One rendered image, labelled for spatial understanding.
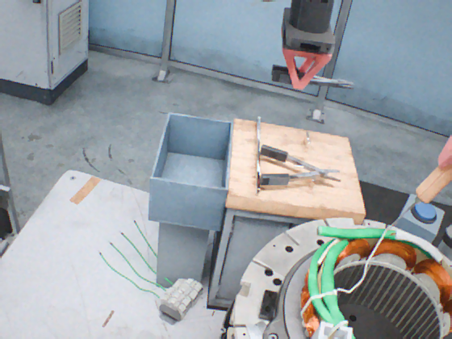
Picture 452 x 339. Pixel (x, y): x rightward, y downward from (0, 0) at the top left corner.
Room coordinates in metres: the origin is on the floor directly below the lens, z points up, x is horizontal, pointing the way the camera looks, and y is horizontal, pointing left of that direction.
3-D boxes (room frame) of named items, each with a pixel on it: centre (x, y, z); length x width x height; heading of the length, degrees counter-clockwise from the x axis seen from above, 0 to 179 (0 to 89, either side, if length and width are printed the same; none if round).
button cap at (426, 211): (0.55, -0.33, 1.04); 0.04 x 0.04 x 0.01
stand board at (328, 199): (0.57, -0.10, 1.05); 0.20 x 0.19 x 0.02; 93
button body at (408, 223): (0.55, -0.33, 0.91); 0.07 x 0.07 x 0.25; 62
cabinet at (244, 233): (0.57, -0.10, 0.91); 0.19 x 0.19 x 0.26; 3
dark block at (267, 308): (0.28, -0.07, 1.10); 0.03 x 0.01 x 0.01; 174
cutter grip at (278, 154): (0.55, -0.06, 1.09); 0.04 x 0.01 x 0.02; 78
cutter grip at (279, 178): (0.50, -0.07, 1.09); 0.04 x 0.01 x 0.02; 108
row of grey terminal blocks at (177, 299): (0.48, 0.04, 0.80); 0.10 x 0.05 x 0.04; 156
